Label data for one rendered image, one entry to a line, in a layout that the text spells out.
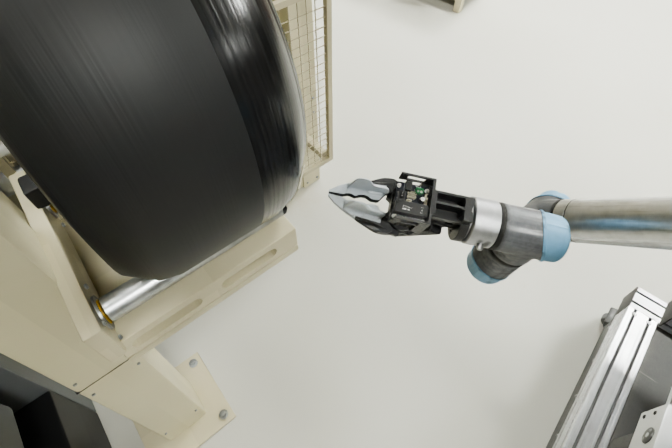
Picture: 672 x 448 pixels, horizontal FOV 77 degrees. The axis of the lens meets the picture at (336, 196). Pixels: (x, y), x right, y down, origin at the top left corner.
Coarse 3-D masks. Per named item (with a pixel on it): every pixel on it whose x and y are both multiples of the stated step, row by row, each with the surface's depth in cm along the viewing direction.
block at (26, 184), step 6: (18, 180) 71; (24, 180) 71; (30, 180) 71; (24, 186) 70; (30, 186) 70; (36, 186) 71; (24, 192) 70; (30, 192) 70; (36, 192) 71; (30, 198) 71; (36, 198) 71; (42, 198) 72; (36, 204) 72; (42, 204) 73; (48, 204) 74
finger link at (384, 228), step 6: (360, 222) 66; (366, 222) 65; (372, 222) 65; (384, 222) 65; (372, 228) 65; (378, 228) 65; (384, 228) 65; (390, 228) 65; (384, 234) 65; (390, 234) 65; (396, 234) 65
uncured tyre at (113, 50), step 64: (0, 0) 32; (64, 0) 33; (128, 0) 35; (192, 0) 38; (256, 0) 42; (0, 64) 32; (64, 64) 33; (128, 64) 36; (192, 64) 38; (256, 64) 42; (0, 128) 35; (64, 128) 34; (128, 128) 37; (192, 128) 40; (256, 128) 44; (64, 192) 38; (128, 192) 39; (192, 192) 43; (256, 192) 50; (128, 256) 45; (192, 256) 51
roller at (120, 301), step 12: (276, 216) 78; (240, 240) 75; (204, 264) 73; (180, 276) 70; (120, 288) 67; (132, 288) 67; (144, 288) 67; (156, 288) 68; (96, 300) 66; (108, 300) 65; (120, 300) 66; (132, 300) 66; (144, 300) 68; (108, 312) 65; (120, 312) 66
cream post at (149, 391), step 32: (0, 224) 55; (0, 256) 55; (32, 256) 60; (0, 288) 58; (32, 288) 62; (0, 320) 62; (32, 320) 65; (64, 320) 70; (0, 352) 66; (32, 352) 70; (64, 352) 75; (96, 352) 81; (64, 384) 81; (96, 384) 87; (128, 384) 96; (160, 384) 105; (128, 416) 105; (160, 416) 117; (192, 416) 132
